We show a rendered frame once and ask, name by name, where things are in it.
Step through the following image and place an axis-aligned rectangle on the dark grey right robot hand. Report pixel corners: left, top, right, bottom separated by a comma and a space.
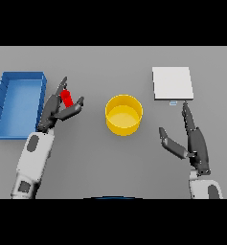
158, 100, 212, 176

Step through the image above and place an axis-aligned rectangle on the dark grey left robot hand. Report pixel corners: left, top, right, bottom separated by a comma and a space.
36, 76, 85, 134

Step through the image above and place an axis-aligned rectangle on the red beaker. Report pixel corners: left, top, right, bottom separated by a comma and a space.
59, 89, 75, 109

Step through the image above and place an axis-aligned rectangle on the pale square measuring scale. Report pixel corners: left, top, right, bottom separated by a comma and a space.
151, 66, 194, 106

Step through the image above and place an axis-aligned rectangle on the yellow bowl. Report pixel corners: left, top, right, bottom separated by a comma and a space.
104, 94, 144, 137

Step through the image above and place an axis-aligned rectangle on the blue tray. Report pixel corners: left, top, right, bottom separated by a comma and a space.
0, 71, 48, 141

